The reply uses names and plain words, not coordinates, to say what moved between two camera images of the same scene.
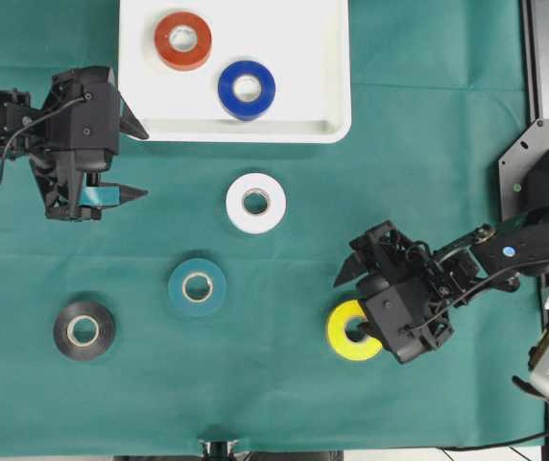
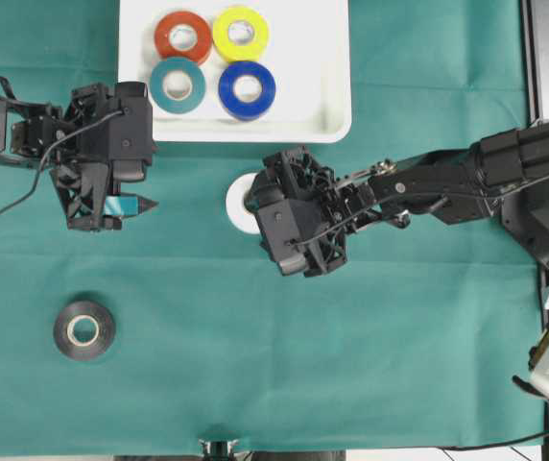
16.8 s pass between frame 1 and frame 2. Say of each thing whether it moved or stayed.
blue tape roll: stayed
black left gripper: moved
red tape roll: stayed
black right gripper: moved
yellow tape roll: moved
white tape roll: stayed
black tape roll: stayed
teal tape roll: moved
